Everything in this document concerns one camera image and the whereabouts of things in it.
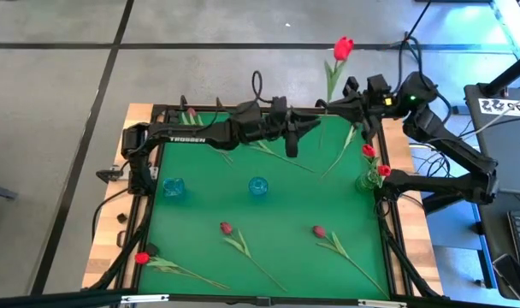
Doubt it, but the narrow blue glass vase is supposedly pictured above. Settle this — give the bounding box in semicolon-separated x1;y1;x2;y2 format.
248;176;269;198

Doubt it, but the black rig beam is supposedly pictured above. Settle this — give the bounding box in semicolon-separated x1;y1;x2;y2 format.
0;289;520;308

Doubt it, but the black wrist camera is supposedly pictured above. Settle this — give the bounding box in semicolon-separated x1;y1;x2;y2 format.
365;74;392;98
284;130;303;159

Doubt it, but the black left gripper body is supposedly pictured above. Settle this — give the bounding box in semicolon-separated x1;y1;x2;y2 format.
266;96;306;145

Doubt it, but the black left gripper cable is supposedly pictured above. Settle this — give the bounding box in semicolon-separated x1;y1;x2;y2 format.
251;70;275;104

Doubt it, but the dark side desk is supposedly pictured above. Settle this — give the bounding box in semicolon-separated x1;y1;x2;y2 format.
473;190;520;300

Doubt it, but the wide teal glass vase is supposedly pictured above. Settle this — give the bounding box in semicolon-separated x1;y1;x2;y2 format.
162;176;187;198

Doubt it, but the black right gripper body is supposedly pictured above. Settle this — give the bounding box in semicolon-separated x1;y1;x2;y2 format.
343;76;400;129

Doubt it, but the silver beam bracket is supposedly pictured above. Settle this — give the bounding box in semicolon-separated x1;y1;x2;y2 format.
120;293;170;305
357;299;407;308

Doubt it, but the black slanted device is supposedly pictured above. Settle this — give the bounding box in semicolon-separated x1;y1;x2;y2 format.
492;253;520;308

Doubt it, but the black metal table frame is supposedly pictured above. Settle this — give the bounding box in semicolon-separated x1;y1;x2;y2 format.
116;104;415;305

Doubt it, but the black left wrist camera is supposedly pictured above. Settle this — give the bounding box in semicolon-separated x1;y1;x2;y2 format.
284;130;303;159

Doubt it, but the black tripod stand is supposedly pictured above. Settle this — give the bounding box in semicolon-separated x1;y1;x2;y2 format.
387;0;432;52

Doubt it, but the green glass vase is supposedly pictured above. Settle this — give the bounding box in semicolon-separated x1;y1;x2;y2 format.
356;169;383;194

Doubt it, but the dark red artificial tulip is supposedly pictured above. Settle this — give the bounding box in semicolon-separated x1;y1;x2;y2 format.
180;106;234;168
311;224;390;299
219;221;288;293
249;140;316;174

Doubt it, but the grey case with label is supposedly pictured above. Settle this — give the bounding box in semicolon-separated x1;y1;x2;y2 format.
463;83;520;196

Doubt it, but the black floor cable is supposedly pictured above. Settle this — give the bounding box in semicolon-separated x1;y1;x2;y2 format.
91;187;128;245

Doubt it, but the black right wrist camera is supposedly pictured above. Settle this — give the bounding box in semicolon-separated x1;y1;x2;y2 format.
365;74;392;98

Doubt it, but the green table mat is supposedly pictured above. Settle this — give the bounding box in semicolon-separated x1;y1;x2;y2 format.
138;110;392;300

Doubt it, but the black looped cable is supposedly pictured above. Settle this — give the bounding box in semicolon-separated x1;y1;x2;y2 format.
411;147;458;183

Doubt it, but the grey floor object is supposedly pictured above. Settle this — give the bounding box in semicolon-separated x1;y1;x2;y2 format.
0;181;20;201

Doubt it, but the thin white cable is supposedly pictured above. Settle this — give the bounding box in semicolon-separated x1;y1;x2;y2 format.
456;88;520;138

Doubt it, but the thick black pole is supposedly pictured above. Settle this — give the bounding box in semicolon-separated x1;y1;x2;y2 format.
482;49;520;98

